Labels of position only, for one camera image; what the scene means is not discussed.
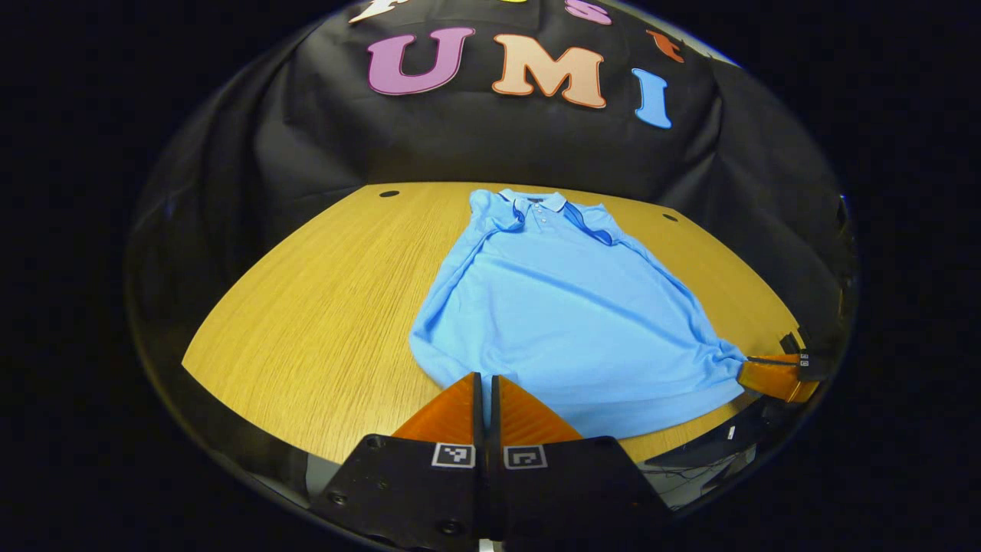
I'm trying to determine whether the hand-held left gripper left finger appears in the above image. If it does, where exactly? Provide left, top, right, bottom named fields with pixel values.
left=310, top=373, right=491, bottom=552

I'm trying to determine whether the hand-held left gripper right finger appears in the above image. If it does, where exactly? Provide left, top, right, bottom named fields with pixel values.
left=489, top=374, right=672, bottom=552

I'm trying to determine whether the light blue polo T-shirt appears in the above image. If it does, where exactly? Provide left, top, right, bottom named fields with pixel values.
left=408, top=189, right=749, bottom=439

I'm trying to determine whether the black backdrop cloth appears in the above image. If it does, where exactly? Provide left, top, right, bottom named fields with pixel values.
left=125, top=0, right=859, bottom=491

